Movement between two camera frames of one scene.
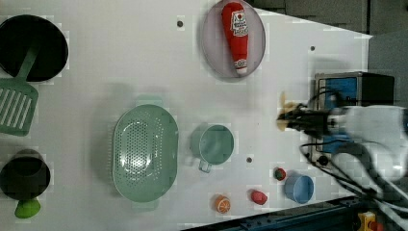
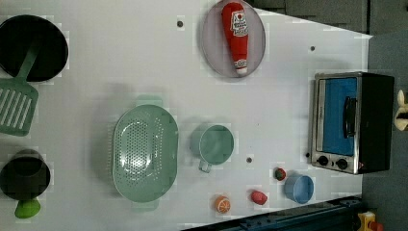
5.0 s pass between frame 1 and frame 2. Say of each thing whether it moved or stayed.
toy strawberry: stayed
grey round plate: stayed
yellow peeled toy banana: moved
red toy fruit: stayed
